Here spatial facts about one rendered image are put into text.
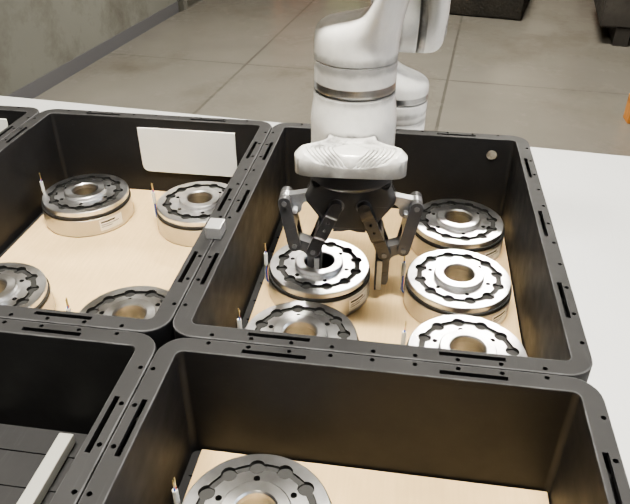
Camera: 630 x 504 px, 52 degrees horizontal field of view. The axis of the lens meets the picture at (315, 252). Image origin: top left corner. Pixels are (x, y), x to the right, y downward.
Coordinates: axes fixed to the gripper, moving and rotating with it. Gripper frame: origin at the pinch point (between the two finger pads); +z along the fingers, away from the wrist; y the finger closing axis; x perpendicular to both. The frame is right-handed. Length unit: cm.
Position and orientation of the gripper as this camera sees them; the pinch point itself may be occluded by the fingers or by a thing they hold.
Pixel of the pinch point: (347, 272)
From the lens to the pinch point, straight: 66.4
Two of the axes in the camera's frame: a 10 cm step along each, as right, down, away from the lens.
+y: -10.0, -0.5, 0.7
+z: 0.0, 8.4, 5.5
